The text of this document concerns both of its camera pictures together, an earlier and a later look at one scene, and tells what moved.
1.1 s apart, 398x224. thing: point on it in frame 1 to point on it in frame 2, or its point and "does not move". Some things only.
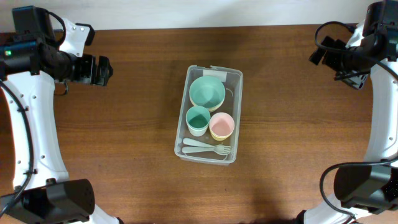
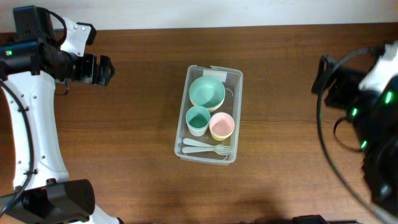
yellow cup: x=220 y=137 does not move
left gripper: x=105 y=71 does not move
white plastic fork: x=219 y=149 does not move
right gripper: x=355 y=80 to x=347 y=82
